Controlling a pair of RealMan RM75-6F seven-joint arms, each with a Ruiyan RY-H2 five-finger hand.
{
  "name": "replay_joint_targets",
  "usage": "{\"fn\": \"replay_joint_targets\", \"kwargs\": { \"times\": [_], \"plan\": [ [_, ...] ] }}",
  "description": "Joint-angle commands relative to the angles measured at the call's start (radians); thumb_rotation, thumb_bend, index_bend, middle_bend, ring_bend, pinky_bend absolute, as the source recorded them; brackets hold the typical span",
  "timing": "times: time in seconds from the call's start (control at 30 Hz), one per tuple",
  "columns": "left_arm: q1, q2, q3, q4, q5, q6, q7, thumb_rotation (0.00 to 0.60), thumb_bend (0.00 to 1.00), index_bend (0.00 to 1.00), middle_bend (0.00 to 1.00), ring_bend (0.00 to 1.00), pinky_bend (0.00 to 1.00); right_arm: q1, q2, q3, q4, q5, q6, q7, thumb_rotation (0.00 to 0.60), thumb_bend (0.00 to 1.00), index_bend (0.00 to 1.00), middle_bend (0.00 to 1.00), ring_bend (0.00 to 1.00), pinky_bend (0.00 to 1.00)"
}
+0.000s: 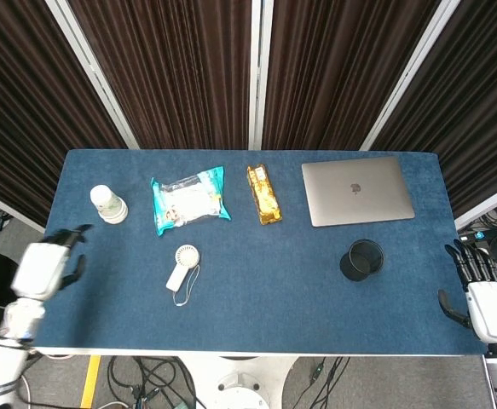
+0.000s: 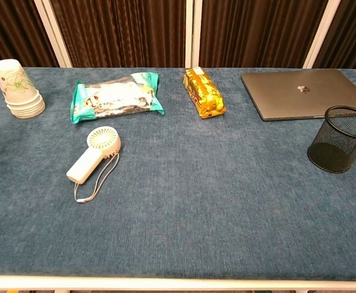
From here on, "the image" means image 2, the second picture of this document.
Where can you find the white table frame rail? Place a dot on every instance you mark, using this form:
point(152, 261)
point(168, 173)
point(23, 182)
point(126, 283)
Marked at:
point(177, 283)

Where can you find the grey laptop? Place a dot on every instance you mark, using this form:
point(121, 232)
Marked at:
point(303, 94)

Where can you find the black mesh pen holder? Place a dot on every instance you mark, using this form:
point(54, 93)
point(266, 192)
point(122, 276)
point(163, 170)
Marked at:
point(336, 146)

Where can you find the gold foil snack package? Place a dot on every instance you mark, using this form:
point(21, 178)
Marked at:
point(203, 91)

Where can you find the white handheld fan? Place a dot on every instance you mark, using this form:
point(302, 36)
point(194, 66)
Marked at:
point(87, 161)

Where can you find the white frame post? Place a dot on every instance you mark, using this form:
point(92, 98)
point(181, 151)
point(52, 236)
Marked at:
point(54, 33)
point(193, 33)
point(321, 33)

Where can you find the blue table cloth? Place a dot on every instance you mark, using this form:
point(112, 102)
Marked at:
point(196, 198)

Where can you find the dark brown curtain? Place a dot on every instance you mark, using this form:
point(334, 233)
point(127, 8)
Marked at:
point(125, 30)

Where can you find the teal snack bag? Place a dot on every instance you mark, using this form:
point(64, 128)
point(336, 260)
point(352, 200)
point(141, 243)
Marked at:
point(116, 96)

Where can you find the stack of white paper cups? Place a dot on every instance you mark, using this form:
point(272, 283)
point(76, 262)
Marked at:
point(18, 88)

